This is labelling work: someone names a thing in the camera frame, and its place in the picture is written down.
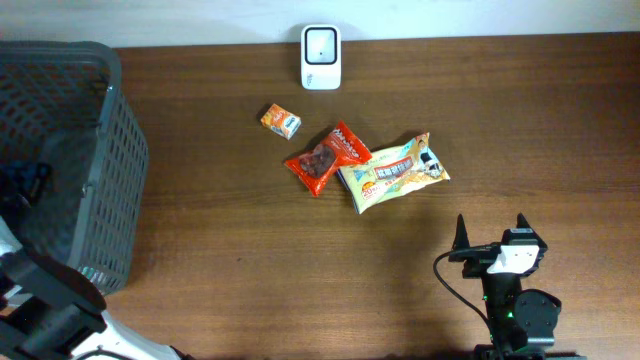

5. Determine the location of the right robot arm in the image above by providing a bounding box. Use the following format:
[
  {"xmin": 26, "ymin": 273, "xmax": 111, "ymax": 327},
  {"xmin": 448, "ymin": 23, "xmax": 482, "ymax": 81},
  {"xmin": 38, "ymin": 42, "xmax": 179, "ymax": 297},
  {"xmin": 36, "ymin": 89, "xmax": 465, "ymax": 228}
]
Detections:
[{"xmin": 447, "ymin": 214, "xmax": 562, "ymax": 359}]

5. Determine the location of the white barcode scanner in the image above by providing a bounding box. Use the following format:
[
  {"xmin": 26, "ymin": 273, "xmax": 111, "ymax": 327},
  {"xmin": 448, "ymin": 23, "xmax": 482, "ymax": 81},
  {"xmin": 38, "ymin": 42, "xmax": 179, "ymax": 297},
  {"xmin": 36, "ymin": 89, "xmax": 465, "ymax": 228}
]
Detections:
[{"xmin": 300, "ymin": 24, "xmax": 342, "ymax": 91}]

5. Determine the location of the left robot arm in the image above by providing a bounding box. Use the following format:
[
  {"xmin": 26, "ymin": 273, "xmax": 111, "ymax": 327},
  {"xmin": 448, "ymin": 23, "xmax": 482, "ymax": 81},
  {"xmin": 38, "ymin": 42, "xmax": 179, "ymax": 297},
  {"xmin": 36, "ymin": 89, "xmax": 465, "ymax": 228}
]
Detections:
[{"xmin": 1, "ymin": 222, "xmax": 191, "ymax": 360}]

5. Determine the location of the cream yellow snack bag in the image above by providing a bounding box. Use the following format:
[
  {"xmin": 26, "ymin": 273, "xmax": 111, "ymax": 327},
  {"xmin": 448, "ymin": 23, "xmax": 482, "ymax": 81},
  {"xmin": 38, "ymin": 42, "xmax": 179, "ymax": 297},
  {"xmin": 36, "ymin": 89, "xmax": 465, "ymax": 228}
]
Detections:
[{"xmin": 337, "ymin": 133, "xmax": 450, "ymax": 214}]

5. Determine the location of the red snack bag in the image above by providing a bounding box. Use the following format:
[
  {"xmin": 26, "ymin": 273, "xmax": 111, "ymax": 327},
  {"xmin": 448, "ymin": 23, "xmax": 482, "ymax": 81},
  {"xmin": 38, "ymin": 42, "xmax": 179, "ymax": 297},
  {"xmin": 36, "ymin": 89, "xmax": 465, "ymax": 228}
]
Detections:
[{"xmin": 285, "ymin": 121, "xmax": 372, "ymax": 197}]

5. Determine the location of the small orange teal box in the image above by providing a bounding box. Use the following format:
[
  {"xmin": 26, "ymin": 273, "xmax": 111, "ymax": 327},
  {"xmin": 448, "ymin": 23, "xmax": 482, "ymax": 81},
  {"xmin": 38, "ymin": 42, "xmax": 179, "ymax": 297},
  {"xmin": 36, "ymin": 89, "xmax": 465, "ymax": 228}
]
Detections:
[{"xmin": 260, "ymin": 104, "xmax": 301, "ymax": 140}]

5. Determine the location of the grey plastic mesh basket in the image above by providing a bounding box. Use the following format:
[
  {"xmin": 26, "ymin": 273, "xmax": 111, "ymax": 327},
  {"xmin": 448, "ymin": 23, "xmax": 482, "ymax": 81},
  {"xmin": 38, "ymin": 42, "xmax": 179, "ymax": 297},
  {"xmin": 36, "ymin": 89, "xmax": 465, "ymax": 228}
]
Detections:
[{"xmin": 1, "ymin": 41, "xmax": 149, "ymax": 295}]

